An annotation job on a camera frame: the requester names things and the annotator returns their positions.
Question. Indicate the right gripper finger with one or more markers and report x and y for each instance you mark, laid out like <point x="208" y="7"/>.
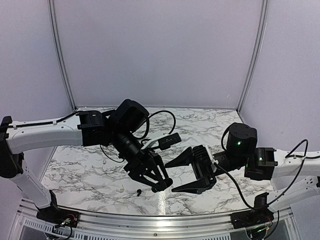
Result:
<point x="196" y="187"/>
<point x="184" y="159"/>

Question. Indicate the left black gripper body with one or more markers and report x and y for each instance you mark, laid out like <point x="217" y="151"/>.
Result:
<point x="135" y="165"/>

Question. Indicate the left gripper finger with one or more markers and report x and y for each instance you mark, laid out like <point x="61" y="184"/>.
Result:
<point x="158" y="167"/>
<point x="151" y="179"/>

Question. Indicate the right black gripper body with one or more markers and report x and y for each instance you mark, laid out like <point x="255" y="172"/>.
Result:
<point x="203" y="166"/>

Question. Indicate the black earbud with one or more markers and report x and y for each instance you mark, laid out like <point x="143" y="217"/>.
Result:
<point x="138" y="192"/>

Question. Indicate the black earbud charging case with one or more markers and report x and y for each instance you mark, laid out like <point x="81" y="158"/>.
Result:
<point x="161" y="186"/>

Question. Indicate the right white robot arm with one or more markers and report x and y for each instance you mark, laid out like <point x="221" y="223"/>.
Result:
<point x="259" y="164"/>

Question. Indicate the white earbud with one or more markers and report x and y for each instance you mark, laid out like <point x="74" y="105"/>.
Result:
<point x="121" y="189"/>

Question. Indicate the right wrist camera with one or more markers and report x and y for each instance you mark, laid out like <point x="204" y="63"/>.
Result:
<point x="214" y="162"/>

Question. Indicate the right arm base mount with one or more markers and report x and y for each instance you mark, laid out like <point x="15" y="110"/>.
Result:
<point x="257" y="222"/>

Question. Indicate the aluminium front rail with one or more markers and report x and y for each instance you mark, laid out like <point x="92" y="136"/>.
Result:
<point x="105" y="226"/>

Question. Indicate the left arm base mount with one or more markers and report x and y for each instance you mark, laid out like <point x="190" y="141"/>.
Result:
<point x="58" y="218"/>

